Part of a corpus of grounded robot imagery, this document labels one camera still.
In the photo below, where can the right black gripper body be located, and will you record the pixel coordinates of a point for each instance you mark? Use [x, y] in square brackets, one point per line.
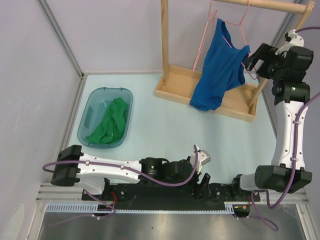
[267, 52]

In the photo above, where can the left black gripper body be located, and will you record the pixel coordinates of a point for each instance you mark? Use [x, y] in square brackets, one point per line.
[193, 185]

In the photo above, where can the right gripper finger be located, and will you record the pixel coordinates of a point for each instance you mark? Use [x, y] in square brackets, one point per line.
[263, 71]
[250, 63]

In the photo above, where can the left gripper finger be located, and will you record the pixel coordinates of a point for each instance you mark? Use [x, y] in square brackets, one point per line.
[205, 181]
[201, 192]

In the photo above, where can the blue tank top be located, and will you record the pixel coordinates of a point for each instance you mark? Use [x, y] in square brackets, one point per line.
[222, 70]

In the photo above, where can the green tank top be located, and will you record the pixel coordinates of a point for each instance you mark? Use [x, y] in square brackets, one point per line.
[112, 126]

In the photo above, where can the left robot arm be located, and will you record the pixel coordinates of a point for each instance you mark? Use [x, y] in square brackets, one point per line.
[74, 167]

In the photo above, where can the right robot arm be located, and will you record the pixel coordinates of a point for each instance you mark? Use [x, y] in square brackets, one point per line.
[286, 174]

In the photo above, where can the wooden clothes rack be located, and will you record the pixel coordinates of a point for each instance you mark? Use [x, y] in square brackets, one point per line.
[178, 83]

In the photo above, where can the teal plastic bin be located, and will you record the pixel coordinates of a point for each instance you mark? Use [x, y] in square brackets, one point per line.
[95, 108]

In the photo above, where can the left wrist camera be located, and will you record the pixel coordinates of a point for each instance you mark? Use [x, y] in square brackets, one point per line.
[199, 158]

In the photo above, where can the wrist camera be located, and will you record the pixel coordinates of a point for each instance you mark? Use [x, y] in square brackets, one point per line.
[292, 39]
[199, 158]

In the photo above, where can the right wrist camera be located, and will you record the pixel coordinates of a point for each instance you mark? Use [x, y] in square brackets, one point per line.
[292, 39]

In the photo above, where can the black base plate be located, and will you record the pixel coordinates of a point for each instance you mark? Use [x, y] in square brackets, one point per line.
[139, 197]

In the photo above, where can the aluminium frame post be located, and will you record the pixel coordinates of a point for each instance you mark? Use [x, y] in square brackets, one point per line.
[49, 15]

